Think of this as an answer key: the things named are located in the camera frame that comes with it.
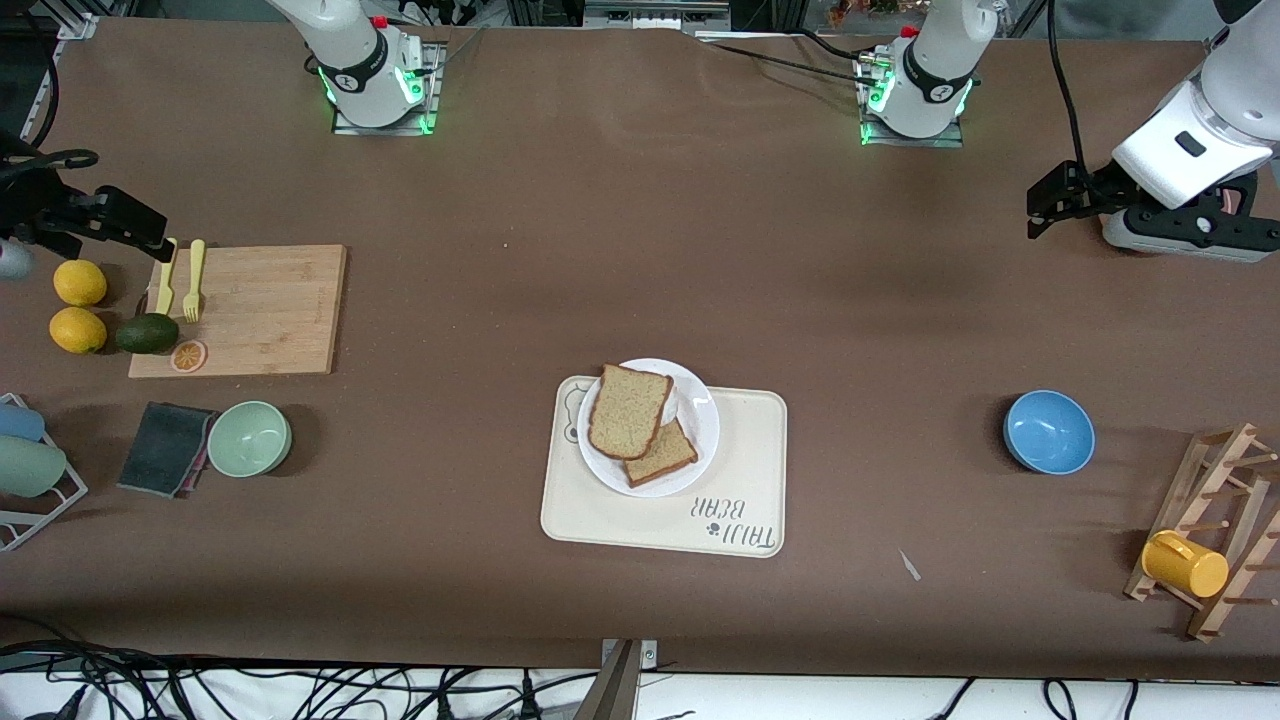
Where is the brown bread slice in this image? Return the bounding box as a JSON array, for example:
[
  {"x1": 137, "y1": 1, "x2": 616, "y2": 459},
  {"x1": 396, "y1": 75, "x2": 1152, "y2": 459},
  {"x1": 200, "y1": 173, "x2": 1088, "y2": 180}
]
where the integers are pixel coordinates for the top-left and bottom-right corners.
[
  {"x1": 625, "y1": 417, "x2": 700, "y2": 489},
  {"x1": 587, "y1": 363, "x2": 675, "y2": 462}
]

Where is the white round plate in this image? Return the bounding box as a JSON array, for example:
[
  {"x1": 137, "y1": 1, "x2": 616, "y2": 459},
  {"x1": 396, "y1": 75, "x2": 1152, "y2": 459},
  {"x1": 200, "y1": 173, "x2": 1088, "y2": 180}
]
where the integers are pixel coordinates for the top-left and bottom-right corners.
[{"x1": 577, "y1": 358, "x2": 721, "y2": 499}]

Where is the yellow plastic knife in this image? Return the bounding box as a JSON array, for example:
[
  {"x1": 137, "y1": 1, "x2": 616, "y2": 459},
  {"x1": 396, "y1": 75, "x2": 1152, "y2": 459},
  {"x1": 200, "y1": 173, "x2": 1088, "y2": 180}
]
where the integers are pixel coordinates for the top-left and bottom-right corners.
[{"x1": 155, "y1": 237, "x2": 179, "y2": 317}]

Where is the yellow lemon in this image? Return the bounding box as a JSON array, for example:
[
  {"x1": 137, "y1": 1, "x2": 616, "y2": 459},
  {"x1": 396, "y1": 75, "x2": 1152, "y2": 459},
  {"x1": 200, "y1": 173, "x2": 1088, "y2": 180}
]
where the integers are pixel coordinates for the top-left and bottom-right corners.
[
  {"x1": 49, "y1": 307, "x2": 108, "y2": 355},
  {"x1": 53, "y1": 259, "x2": 108, "y2": 307}
]

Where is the yellow plastic fork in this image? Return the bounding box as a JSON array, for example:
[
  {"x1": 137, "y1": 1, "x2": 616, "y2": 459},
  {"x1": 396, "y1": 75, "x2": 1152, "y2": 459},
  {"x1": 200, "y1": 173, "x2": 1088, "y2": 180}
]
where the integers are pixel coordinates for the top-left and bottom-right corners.
[{"x1": 183, "y1": 238, "x2": 205, "y2": 323}]

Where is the dark green avocado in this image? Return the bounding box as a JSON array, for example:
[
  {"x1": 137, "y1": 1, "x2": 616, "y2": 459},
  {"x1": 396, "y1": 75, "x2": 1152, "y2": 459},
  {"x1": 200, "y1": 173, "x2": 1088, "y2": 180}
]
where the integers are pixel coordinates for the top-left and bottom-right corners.
[{"x1": 115, "y1": 312, "x2": 182, "y2": 355}]

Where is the bamboo cutting board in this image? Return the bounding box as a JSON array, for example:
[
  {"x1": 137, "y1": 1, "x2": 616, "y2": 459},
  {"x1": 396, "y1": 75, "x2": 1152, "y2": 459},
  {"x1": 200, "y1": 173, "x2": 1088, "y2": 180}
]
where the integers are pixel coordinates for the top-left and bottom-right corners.
[{"x1": 128, "y1": 243, "x2": 348, "y2": 378}]

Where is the blue cup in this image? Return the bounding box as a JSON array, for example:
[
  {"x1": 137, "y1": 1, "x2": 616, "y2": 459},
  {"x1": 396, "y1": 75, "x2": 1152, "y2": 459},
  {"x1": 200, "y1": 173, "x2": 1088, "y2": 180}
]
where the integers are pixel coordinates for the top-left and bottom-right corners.
[{"x1": 0, "y1": 402, "x2": 47, "y2": 444}]

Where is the dark grey folded cloth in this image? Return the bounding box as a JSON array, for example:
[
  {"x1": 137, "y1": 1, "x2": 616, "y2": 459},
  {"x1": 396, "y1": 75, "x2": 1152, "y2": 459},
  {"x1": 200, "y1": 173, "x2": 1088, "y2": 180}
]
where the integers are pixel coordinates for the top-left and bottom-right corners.
[{"x1": 117, "y1": 401, "x2": 219, "y2": 499}]

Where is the blue bowl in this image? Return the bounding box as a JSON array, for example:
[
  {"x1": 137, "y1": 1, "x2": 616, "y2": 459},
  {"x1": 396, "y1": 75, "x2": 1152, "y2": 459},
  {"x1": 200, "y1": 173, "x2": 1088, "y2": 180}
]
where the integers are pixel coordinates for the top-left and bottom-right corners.
[{"x1": 1003, "y1": 390, "x2": 1096, "y2": 475}]

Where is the pale green bowl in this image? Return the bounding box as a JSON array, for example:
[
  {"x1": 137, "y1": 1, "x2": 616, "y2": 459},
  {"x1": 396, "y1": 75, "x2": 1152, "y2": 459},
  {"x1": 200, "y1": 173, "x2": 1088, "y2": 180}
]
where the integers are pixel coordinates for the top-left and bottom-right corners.
[{"x1": 207, "y1": 401, "x2": 293, "y2": 478}]

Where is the pale green cup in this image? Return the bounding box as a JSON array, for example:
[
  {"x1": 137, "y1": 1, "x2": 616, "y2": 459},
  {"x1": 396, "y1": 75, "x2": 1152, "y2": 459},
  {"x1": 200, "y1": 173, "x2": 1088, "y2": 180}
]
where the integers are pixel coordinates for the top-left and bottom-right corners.
[{"x1": 0, "y1": 436, "x2": 68, "y2": 499}]

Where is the wooden mug rack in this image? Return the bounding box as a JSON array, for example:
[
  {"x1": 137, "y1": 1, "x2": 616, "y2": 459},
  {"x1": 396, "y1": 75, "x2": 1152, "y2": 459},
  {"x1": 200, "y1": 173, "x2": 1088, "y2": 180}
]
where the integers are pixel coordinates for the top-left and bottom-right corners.
[{"x1": 1123, "y1": 422, "x2": 1280, "y2": 643}]

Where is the yellow mug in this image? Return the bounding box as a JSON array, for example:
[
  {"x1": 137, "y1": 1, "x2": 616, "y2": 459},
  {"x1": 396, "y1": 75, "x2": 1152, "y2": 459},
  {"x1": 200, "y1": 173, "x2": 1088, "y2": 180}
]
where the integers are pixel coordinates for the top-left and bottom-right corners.
[{"x1": 1141, "y1": 530, "x2": 1230, "y2": 599}]

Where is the grey equipment box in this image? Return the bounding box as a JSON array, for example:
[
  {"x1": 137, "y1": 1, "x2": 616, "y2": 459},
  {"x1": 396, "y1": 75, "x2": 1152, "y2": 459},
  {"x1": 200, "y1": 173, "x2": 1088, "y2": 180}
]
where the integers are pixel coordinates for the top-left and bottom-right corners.
[{"x1": 583, "y1": 0, "x2": 731, "y2": 29}]

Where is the cream bear print tray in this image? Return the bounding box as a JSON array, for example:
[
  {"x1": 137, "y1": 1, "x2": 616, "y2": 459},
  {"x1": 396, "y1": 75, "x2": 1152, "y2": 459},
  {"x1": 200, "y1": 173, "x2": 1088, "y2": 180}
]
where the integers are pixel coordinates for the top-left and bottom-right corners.
[{"x1": 540, "y1": 376, "x2": 788, "y2": 559}]

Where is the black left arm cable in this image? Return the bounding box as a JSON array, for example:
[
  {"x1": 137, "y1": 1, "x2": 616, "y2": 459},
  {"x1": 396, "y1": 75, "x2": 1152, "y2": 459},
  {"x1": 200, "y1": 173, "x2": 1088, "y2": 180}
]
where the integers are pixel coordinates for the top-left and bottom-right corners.
[{"x1": 1045, "y1": 0, "x2": 1089, "y2": 169}]

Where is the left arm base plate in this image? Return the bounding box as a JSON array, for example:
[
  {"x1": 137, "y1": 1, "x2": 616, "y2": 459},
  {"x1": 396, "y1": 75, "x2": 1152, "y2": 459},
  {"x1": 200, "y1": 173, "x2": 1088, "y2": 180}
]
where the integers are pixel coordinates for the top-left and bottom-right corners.
[{"x1": 855, "y1": 55, "x2": 966, "y2": 149}]

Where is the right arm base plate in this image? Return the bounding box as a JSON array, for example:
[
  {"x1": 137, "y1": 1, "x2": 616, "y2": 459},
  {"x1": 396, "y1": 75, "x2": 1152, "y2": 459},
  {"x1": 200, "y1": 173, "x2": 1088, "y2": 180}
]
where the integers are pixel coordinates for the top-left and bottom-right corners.
[{"x1": 333, "y1": 40, "x2": 446, "y2": 136}]

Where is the black cable on table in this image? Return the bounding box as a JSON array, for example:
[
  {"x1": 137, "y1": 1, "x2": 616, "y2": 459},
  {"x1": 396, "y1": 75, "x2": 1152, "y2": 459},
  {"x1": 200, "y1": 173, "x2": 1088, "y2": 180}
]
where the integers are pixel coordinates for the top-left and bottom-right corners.
[{"x1": 700, "y1": 38, "x2": 871, "y2": 86}]

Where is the white wire rack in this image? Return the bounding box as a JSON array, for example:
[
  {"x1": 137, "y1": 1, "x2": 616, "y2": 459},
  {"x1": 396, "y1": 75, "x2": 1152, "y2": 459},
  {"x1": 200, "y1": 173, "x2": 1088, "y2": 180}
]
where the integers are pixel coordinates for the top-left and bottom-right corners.
[{"x1": 0, "y1": 393, "x2": 89, "y2": 553}]

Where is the black cable tangle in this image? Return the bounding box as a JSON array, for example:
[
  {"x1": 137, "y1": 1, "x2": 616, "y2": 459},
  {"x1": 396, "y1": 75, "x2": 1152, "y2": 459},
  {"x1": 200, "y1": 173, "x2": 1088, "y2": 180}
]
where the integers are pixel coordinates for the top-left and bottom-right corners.
[{"x1": 0, "y1": 640, "x2": 601, "y2": 720}]

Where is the metal table bracket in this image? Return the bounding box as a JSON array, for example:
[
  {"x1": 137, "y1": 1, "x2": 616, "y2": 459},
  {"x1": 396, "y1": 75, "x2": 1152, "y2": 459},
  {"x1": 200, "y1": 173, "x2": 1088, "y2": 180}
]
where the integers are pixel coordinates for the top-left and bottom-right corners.
[{"x1": 572, "y1": 638, "x2": 659, "y2": 720}]

